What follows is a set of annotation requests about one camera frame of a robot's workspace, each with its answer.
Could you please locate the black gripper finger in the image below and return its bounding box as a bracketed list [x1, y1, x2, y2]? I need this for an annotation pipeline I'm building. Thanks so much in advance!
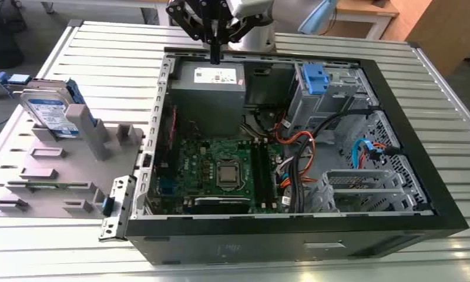
[215, 12, 267, 65]
[166, 0, 217, 64]

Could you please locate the hard disk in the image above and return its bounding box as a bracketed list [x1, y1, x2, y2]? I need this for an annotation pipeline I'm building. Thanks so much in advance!
[0, 72, 101, 142]

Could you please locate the blue data wire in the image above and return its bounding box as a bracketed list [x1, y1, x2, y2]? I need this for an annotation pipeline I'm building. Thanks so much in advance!
[351, 137, 382, 170]

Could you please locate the black orange power wire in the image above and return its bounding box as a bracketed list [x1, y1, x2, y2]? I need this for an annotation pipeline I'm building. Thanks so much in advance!
[370, 143, 406, 161]

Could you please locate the metal disk bay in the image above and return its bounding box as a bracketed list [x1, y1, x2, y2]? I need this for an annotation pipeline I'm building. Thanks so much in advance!
[303, 169, 434, 214]

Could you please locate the blue plastic drive latch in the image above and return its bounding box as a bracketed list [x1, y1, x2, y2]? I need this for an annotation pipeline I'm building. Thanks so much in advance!
[302, 63, 330, 96]

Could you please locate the grey power supply unit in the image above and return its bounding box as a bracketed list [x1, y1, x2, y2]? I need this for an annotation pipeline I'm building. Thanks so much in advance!
[166, 60, 246, 140]

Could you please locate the wooden top desk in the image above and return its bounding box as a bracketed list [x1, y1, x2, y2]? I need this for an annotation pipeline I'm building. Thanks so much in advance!
[321, 0, 401, 41]

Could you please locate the tall metal drive cage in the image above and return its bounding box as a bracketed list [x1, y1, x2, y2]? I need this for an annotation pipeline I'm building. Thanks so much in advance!
[287, 61, 379, 130]

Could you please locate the green motherboard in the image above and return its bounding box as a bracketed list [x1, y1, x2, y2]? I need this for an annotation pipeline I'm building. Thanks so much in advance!
[146, 137, 294, 215]

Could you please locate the black round bin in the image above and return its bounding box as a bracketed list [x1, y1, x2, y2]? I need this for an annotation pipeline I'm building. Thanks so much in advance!
[0, 31, 26, 70]

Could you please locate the black RAM slot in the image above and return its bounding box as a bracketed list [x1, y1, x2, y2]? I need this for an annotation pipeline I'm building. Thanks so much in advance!
[250, 138, 265, 208]
[261, 138, 277, 208]

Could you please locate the silver CPU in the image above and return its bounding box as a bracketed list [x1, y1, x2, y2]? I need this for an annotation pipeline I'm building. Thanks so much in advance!
[218, 166, 242, 183]

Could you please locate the brown wooden cabinet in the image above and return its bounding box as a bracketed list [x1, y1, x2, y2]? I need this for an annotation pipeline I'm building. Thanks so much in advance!
[405, 0, 470, 77]

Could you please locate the grey parts rack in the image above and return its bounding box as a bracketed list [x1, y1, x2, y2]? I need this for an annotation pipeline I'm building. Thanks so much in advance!
[0, 104, 146, 220]

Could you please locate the metal expansion slot retainer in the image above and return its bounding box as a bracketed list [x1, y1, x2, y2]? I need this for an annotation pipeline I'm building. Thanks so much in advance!
[97, 174, 138, 243]

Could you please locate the black graphics card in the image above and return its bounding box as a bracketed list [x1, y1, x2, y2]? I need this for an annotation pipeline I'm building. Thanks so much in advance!
[182, 196, 251, 214]

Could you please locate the blue retainer latch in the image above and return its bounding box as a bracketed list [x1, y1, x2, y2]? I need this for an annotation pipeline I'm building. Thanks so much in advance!
[101, 196, 117, 217]

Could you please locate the green RAM stick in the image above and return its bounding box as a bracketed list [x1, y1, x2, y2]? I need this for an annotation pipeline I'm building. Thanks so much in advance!
[25, 182, 69, 190]

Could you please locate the black PC case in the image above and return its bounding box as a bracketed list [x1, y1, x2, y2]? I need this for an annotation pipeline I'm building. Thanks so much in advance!
[124, 45, 470, 267]

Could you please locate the light grey wrist camera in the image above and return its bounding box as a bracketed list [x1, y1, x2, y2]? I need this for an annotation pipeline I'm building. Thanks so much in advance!
[227, 0, 275, 19]

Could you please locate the white metal table frame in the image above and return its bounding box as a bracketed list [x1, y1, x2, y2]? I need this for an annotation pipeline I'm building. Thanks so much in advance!
[41, 0, 173, 27]

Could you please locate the yellow black wire bundle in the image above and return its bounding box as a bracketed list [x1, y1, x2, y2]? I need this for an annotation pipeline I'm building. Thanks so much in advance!
[241, 114, 269, 140]

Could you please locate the CPU socket metal frame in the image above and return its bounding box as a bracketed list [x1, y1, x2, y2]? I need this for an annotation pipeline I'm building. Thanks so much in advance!
[211, 157, 246, 189]

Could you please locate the black cable bundle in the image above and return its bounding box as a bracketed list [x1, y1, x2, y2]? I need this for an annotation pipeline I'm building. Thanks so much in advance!
[289, 108, 385, 214]

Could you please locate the orange wire bundle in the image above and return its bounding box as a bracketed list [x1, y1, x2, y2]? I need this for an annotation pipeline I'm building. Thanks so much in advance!
[273, 110, 318, 192]

